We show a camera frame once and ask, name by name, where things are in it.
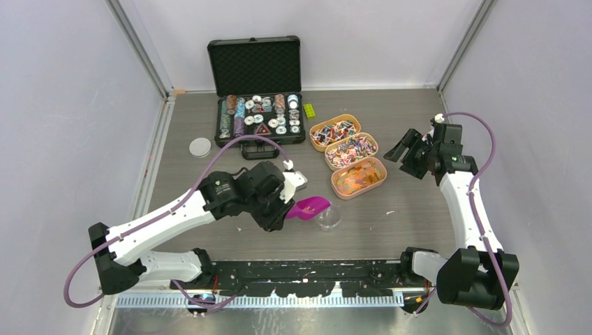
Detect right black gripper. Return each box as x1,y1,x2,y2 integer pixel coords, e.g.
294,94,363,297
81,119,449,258
385,128,438,180

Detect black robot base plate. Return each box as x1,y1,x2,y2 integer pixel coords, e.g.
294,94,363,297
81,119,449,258
170,258,445,299

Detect black poker chip case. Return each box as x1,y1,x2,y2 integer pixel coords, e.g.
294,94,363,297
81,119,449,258
207,36,306,160

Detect yellow-green small block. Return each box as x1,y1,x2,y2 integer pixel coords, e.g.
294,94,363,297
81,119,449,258
303,103,316,119

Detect magenta plastic scoop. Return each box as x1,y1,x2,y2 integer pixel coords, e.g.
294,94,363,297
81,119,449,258
285,196,331,221

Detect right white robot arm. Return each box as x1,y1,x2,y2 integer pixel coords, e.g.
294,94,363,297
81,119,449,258
383,124,519,310

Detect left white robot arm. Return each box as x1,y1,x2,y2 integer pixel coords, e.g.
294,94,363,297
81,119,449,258
88,161,307,295

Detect orange tray with lollipops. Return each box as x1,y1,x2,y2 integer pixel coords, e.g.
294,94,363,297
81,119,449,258
309,114,362,151

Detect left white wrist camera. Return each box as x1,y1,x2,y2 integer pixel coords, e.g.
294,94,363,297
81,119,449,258
279,160,308,204

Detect beige tray swirl lollipops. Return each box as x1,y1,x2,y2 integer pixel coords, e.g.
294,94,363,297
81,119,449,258
324,132,378,171

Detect clear round plastic jar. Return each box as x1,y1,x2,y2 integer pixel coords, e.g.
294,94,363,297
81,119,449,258
314,204,341,232

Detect pink tray popsicle candies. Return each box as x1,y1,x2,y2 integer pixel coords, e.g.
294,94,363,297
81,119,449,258
330,157,387,200

